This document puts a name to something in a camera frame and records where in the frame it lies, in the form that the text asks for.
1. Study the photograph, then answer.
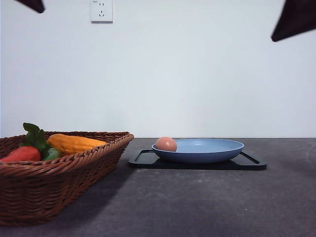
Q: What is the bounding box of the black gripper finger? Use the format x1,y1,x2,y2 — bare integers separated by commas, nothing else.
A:
16,0,45,13
271,0,316,41

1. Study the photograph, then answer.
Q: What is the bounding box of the blue plate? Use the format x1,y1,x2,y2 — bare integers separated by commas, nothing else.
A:
152,138,244,163

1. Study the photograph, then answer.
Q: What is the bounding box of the brown egg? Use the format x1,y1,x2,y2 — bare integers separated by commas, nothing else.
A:
155,136,177,151

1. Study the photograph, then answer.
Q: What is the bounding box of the brown wicker basket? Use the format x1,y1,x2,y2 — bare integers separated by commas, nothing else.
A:
0,131,134,226

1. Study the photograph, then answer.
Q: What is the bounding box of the yellow corn cob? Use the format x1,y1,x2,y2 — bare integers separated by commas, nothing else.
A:
47,134,106,155

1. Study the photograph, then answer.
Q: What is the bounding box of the red radish with leaves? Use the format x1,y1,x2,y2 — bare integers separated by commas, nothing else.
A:
0,146,41,162

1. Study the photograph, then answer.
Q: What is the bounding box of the black tray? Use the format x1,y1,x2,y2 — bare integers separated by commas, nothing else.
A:
128,149,267,170

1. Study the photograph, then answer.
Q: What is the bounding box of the white wall socket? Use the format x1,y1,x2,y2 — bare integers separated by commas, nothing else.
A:
91,0,113,24

